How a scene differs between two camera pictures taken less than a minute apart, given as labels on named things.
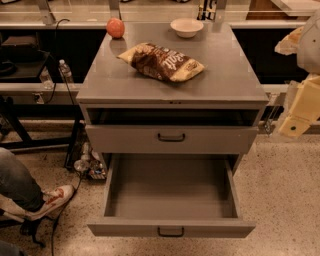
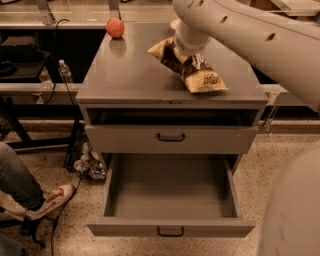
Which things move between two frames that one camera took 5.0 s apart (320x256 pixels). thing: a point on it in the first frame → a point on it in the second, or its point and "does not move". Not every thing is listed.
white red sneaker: [52, 198] does not move
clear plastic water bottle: [65, 71] does not move
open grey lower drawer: [163, 195] does not move
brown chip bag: [158, 62] → [195, 72]
